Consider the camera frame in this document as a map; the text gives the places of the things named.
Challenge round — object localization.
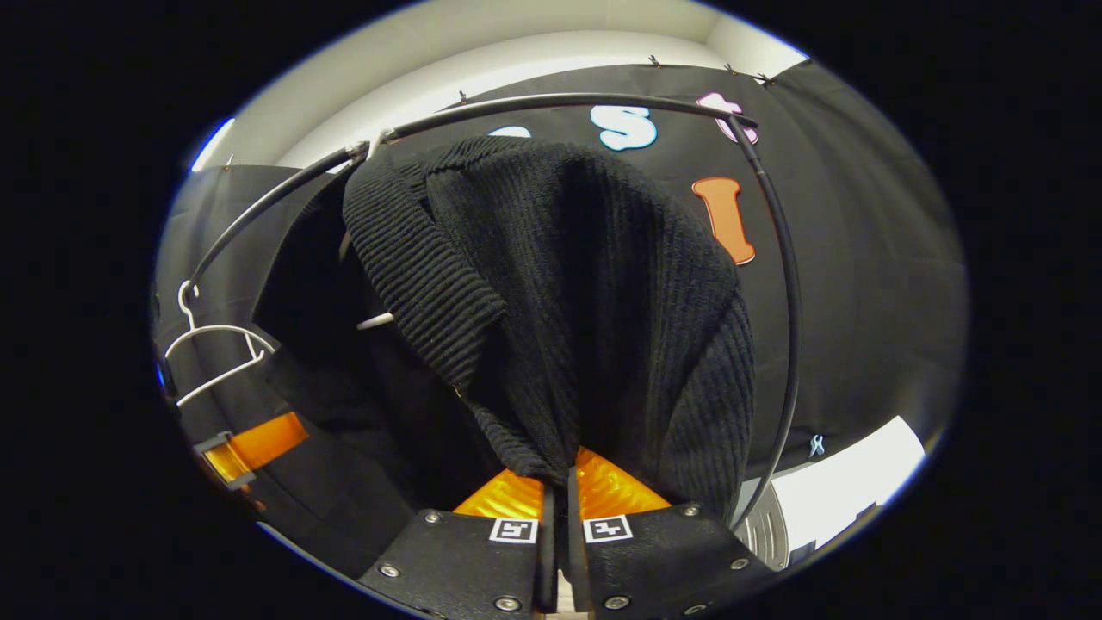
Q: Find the black knit garment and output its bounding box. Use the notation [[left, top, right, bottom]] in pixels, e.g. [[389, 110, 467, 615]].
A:
[[252, 136, 758, 526]]

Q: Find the black backdrop cloth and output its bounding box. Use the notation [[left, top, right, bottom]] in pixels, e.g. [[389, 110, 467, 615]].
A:
[[153, 59, 969, 578]]

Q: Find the ribbed metal case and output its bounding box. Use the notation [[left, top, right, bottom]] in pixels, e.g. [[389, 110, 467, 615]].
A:
[[739, 482, 791, 571]]

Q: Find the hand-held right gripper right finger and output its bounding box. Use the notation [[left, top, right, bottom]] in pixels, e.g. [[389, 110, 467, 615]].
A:
[[566, 446, 777, 620]]

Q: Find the white empty hanger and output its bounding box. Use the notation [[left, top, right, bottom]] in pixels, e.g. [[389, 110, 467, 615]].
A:
[[164, 280, 276, 407]]

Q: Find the black metal clothes rack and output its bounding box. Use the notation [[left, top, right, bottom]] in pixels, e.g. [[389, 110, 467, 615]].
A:
[[188, 92, 803, 530]]

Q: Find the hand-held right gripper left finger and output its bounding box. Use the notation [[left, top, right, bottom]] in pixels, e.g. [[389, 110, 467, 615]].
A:
[[357, 469, 560, 620]]

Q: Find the white hanger under garment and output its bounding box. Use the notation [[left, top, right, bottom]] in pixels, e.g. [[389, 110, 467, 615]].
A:
[[337, 129, 397, 332]]

